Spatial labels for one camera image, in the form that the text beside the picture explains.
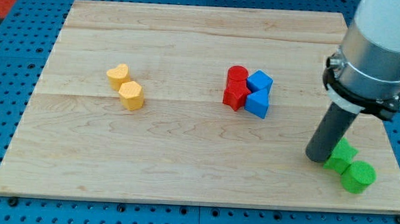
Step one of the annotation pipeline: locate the green circle block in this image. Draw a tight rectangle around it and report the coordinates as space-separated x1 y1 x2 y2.
340 161 377 195

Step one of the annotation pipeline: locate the red star block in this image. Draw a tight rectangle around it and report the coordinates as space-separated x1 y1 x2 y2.
223 81 251 111

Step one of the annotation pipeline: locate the green star block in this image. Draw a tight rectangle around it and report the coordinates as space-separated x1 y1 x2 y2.
323 138 358 174

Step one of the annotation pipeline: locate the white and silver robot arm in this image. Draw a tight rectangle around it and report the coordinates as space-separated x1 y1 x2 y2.
323 0 400 121

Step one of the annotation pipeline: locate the wooden board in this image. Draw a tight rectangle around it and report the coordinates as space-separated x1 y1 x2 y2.
0 0 400 214

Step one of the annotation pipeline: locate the red circle block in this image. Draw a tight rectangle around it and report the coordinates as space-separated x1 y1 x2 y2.
226 65 249 87

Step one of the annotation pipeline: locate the yellow heart block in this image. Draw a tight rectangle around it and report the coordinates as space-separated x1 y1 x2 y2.
106 63 131 90

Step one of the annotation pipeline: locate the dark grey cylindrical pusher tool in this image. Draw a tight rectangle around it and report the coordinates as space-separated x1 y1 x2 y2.
305 103 358 163

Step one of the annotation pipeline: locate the blue cube block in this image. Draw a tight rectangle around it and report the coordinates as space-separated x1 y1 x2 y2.
246 70 273 93

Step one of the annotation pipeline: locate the yellow hexagon block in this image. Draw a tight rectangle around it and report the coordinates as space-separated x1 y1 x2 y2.
118 81 145 111

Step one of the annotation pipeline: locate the blue triangle block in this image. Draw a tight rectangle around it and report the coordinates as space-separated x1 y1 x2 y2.
244 89 270 119

